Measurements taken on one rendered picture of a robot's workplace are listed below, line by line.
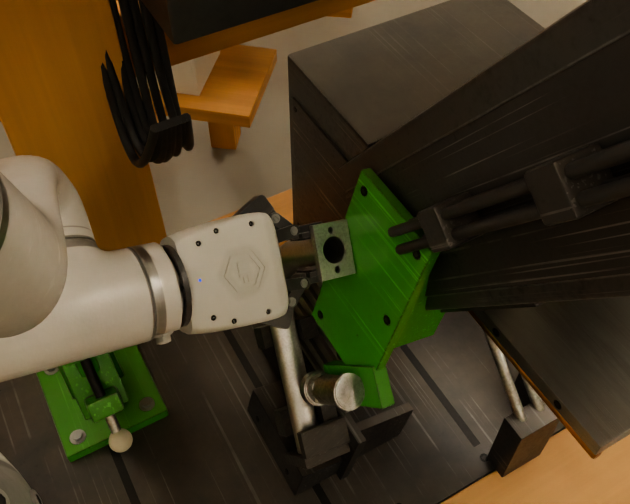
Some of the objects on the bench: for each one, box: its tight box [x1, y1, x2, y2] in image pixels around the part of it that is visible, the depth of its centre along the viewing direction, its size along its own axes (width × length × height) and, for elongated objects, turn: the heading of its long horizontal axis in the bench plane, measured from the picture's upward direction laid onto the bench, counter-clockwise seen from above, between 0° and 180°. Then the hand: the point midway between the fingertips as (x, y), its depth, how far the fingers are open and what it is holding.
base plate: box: [0, 295, 630, 504], centre depth 100 cm, size 42×110×2 cm, turn 119°
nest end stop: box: [285, 443, 350, 469], centre depth 84 cm, size 4×7×6 cm, turn 119°
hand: (315, 252), depth 72 cm, fingers closed on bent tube, 3 cm apart
